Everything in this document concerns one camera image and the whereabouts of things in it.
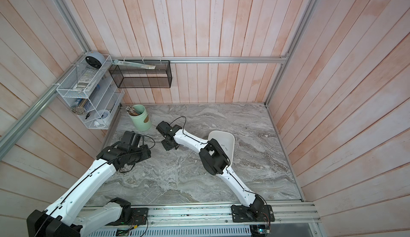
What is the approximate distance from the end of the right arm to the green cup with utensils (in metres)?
0.21

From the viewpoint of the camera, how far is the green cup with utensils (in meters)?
0.97

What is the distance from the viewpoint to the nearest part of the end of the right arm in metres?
0.74
